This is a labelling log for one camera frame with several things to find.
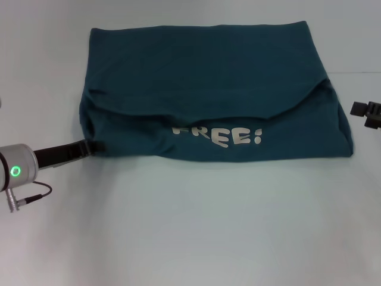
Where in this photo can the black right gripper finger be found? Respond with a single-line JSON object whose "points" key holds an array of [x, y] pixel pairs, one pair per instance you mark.
{"points": [[373, 122], [360, 108]]}

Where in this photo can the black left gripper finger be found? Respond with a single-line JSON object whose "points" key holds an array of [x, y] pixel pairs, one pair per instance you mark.
{"points": [[96, 146]]}

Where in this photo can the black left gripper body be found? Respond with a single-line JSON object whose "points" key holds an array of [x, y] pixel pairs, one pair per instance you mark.
{"points": [[59, 153]]}

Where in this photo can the teal blue shirt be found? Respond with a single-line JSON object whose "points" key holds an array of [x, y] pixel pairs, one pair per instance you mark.
{"points": [[208, 89]]}

